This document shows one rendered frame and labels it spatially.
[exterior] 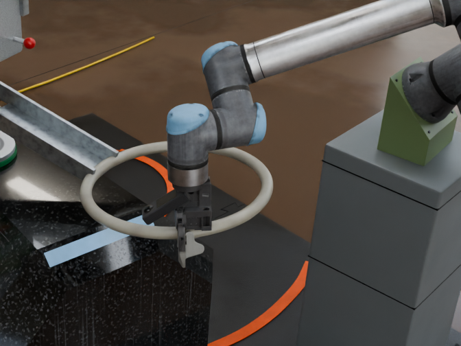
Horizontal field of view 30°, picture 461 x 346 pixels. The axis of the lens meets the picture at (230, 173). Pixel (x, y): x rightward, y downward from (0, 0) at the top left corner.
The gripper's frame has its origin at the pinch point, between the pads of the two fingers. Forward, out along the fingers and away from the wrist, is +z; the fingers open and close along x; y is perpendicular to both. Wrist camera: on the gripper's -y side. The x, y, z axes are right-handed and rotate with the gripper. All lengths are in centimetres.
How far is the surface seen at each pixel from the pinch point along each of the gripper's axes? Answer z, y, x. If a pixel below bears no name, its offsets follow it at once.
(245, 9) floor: 65, 70, 429
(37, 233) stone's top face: 2.5, -34.6, 17.3
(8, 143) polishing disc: -3, -46, 59
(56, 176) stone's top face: 1, -32, 45
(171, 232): -7.2, -1.9, -1.1
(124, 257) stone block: 10.6, -13.4, 17.3
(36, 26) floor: 61, -74, 382
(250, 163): -8.0, 20.6, 31.2
